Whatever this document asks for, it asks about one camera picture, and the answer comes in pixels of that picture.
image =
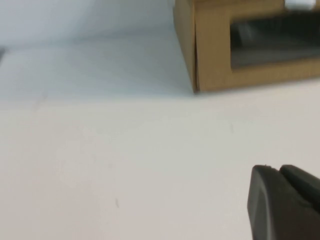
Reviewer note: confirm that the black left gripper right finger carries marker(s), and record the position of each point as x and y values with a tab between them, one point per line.
305	185

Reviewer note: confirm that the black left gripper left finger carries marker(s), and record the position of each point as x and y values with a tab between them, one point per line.
280	212

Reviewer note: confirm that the cardboard drawer with window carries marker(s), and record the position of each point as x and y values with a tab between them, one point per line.
215	50

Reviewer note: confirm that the brown cardboard shoe box shell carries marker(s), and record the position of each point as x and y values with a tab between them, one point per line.
185	45

